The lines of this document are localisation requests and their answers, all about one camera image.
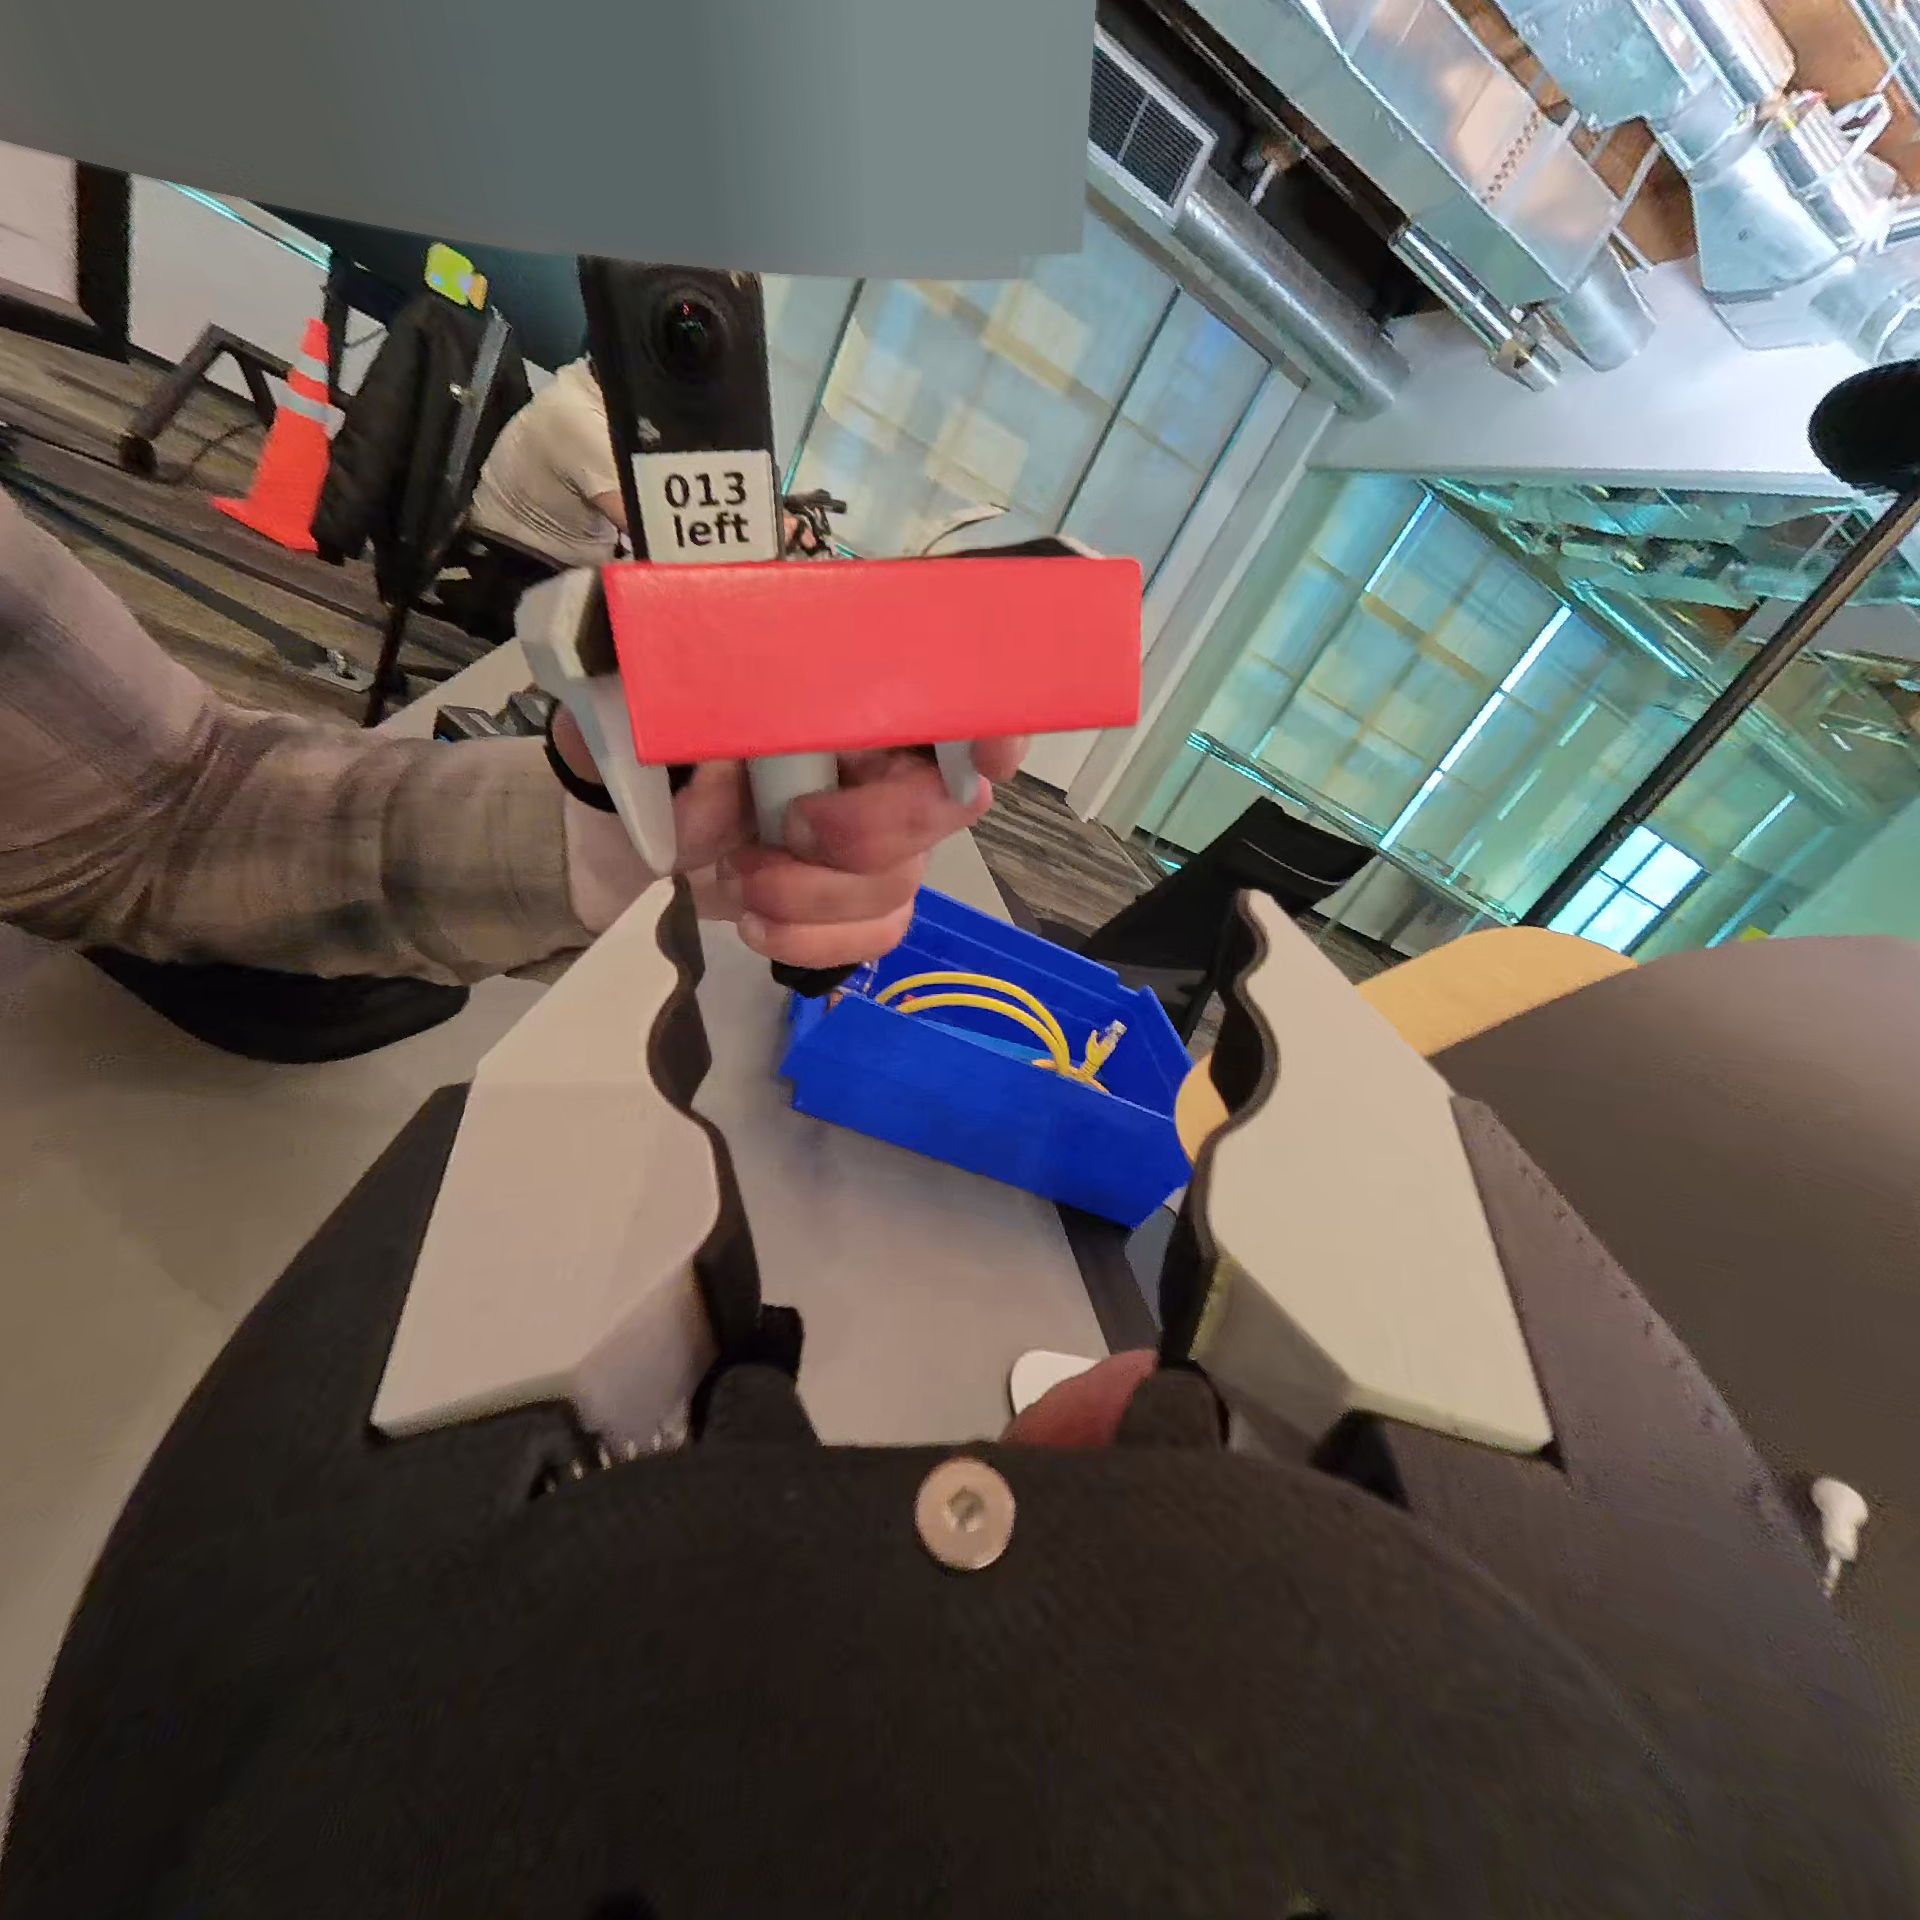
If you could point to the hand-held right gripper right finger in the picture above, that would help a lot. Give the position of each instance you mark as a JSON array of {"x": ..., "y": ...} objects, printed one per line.
[{"x": 1367, "y": 1245}]

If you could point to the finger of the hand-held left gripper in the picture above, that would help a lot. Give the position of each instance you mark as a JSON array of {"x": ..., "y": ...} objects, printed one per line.
[
  {"x": 809, "y": 789},
  {"x": 586, "y": 721}
]

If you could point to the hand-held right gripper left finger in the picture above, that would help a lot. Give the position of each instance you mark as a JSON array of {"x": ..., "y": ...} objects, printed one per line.
[{"x": 556, "y": 1245}]

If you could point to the long red rectangular bar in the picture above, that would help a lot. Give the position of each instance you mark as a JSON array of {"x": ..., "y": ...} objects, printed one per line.
[{"x": 868, "y": 661}]

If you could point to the blue plastic bin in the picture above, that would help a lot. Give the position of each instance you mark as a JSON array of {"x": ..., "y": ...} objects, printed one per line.
[{"x": 990, "y": 1125}]

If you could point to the person's left forearm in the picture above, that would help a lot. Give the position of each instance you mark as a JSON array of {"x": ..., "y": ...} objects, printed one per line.
[{"x": 272, "y": 813}]

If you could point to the person's left hand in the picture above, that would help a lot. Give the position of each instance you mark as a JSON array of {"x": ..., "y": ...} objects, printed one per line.
[{"x": 826, "y": 869}]

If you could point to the black office chair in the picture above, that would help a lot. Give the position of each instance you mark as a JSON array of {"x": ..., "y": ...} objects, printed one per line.
[{"x": 423, "y": 451}]

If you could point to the yellow item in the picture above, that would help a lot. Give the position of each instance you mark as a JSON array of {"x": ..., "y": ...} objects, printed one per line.
[{"x": 1005, "y": 1006}]

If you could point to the black backdrop board stand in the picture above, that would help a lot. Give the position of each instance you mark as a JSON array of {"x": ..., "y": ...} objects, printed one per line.
[{"x": 1712, "y": 1201}]

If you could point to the black mesh chair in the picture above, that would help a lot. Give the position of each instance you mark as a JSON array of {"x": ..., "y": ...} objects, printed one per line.
[{"x": 1244, "y": 885}]

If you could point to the orange traffic cone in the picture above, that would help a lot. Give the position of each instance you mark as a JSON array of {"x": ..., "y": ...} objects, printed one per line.
[{"x": 286, "y": 451}]

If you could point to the ceiling air vent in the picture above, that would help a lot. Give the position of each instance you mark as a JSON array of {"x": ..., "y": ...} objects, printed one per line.
[{"x": 1150, "y": 129}]

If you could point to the silver ceiling duct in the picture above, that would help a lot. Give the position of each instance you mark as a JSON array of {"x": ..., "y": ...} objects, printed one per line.
[{"x": 1501, "y": 152}]

